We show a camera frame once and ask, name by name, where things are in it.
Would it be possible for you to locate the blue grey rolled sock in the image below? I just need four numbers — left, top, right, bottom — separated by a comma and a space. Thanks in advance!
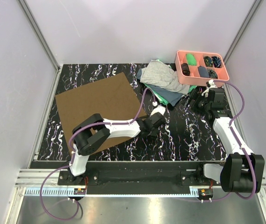
198, 66, 209, 78

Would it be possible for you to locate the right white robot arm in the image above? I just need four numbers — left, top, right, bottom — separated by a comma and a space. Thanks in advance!
187, 88, 265, 195

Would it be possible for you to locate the green rolled sock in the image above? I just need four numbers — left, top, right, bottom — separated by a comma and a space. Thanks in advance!
186, 53, 197, 66

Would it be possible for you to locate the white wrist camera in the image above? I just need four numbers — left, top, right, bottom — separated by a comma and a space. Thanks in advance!
150, 101, 166, 116
201, 79, 217, 98

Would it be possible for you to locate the dark brown rolled sock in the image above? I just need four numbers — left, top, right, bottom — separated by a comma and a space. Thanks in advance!
181, 63, 190, 76

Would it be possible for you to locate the green cloth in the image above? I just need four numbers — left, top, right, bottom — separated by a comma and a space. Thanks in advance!
140, 60, 196, 106

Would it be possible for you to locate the pink compartment tray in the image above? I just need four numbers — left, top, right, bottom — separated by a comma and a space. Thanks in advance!
175, 50, 230, 87

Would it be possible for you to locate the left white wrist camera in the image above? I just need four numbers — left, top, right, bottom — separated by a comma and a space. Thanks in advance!
150, 101, 166, 116

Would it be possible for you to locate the dark patterned sock top right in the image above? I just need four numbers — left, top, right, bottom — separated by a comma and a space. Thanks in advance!
211, 56, 222, 68

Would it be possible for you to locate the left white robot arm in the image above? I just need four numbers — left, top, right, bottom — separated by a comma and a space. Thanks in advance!
68, 108, 165, 185

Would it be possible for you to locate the patterned sock bottom right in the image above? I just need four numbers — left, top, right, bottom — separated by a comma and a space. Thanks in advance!
207, 69, 218, 79

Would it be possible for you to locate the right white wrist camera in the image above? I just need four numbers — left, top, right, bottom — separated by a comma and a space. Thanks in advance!
201, 79, 217, 98

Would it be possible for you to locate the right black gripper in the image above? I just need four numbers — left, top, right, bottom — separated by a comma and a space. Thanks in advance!
179, 88, 211, 117

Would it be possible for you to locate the brown cloth napkin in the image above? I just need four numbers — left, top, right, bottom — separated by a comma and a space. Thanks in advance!
55, 73, 141, 141

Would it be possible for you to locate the grey cloth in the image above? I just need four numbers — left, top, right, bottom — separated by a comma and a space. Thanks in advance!
140, 60, 190, 94

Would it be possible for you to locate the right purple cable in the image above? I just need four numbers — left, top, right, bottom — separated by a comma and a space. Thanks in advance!
177, 80, 258, 203

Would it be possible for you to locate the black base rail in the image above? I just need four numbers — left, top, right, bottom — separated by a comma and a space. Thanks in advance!
58, 161, 220, 196

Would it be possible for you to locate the patterned sock top middle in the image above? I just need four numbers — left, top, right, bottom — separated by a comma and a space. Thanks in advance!
203, 56, 213, 67

